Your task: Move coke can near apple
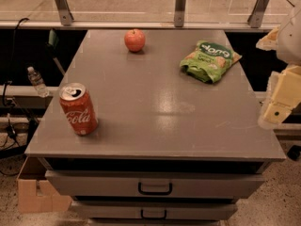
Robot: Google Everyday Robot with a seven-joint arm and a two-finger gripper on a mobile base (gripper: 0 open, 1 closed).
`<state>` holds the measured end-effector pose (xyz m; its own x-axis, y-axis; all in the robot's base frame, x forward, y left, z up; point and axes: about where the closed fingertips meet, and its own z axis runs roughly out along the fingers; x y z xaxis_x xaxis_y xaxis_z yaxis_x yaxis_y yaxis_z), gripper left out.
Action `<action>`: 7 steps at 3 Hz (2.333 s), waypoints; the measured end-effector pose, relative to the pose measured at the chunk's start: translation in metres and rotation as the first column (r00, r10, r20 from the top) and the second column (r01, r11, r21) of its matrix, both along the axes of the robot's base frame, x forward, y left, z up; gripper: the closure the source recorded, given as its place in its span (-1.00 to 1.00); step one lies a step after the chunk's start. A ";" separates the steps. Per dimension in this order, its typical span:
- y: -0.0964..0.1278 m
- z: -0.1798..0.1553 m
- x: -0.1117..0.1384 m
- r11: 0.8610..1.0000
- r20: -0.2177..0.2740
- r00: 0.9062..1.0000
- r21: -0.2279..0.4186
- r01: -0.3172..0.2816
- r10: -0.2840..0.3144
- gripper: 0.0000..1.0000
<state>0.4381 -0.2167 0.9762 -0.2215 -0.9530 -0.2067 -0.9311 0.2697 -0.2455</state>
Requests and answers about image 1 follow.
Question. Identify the green chip bag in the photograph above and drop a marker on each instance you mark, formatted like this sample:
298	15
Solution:
209	61

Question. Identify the middle metal railing bracket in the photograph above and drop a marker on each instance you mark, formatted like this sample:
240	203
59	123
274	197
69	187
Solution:
179	13

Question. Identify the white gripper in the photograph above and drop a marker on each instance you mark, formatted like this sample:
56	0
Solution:
291	42

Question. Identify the grey drawer cabinet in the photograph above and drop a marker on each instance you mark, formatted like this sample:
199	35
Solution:
155	118

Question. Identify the right metal railing bracket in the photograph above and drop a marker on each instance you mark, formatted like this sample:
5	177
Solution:
256	17

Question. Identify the left metal railing bracket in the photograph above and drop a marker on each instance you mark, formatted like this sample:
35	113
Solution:
64	12

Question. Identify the metal railing bracket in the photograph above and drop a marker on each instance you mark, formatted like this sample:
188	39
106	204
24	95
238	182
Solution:
179	13
64	12
256	17

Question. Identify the red coca-cola can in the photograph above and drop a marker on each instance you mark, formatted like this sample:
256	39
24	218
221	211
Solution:
76	103

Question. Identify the grey top drawer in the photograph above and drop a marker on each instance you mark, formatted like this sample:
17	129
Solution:
154	184

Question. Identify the grey drawer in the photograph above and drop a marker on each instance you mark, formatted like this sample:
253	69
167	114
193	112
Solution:
154	210
154	184

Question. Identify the red apple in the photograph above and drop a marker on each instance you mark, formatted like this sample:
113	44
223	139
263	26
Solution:
134	40

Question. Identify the cardboard box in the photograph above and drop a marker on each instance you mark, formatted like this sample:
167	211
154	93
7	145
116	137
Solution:
35	193

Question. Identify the grey middle drawer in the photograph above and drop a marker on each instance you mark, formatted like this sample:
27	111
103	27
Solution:
154	210

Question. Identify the clear plastic water bottle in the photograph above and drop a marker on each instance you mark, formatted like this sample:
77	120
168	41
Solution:
37	82

